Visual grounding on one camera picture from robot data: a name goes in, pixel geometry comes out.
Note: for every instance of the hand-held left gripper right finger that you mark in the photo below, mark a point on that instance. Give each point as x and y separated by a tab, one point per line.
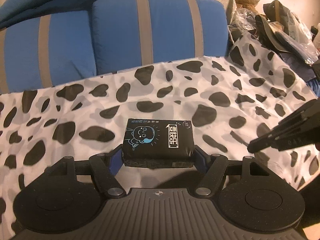
200	158

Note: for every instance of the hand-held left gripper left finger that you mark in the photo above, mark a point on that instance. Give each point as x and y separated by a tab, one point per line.
115	162

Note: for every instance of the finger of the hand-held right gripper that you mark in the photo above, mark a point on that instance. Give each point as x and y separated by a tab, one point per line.
300	120
265	143

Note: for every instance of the black tissue packet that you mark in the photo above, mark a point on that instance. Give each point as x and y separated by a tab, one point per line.
155	140

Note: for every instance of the blue ribbed item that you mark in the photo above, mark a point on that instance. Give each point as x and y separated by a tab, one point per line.
314	88

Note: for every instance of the navy cloth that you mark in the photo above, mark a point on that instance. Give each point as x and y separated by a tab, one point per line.
296	65

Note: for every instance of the cow print blanket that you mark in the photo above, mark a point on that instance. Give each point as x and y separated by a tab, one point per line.
200	85

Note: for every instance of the clear plastic bag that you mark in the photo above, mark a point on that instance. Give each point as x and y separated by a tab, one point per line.
240	21

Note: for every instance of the blue grey striped cushion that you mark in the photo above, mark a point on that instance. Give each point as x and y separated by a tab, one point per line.
170	30
67	50

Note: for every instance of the navy blue blanket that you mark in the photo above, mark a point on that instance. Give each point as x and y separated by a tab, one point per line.
62	2

